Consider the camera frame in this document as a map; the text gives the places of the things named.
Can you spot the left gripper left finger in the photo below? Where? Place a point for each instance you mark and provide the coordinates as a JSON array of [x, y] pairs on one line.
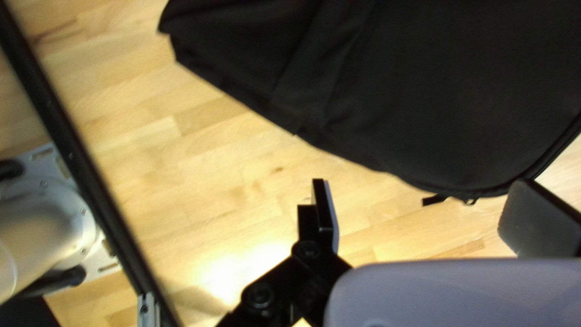
[[308, 272]]

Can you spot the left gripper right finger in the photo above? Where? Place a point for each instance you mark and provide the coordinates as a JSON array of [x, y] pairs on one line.
[[544, 227]]

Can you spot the black backpack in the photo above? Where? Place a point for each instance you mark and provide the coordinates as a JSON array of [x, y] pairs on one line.
[[408, 81]]

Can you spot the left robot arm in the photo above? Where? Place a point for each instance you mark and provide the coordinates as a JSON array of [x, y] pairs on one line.
[[41, 227]]

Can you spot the black frame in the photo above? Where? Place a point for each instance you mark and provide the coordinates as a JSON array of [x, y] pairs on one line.
[[86, 172]]

